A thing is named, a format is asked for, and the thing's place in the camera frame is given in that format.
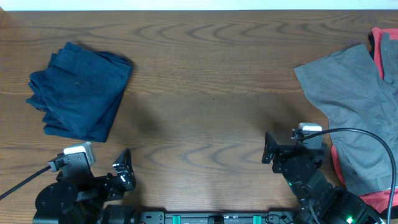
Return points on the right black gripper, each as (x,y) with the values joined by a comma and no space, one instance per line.
(287,152)

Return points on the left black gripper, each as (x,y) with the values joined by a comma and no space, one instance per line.
(112,184)

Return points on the navy blue shorts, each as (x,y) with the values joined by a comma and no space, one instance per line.
(80,85)

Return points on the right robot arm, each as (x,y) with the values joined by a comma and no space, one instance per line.
(319,200)

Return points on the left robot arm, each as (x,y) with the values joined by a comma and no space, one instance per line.
(51,209)

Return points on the folded navy shorts left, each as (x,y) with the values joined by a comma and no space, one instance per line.
(54,127)

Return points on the grey shorts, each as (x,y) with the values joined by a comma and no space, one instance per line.
(347,88)

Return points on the red black garment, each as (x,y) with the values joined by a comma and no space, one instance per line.
(378,200)

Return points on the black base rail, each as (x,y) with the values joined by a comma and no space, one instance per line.
(214,217)

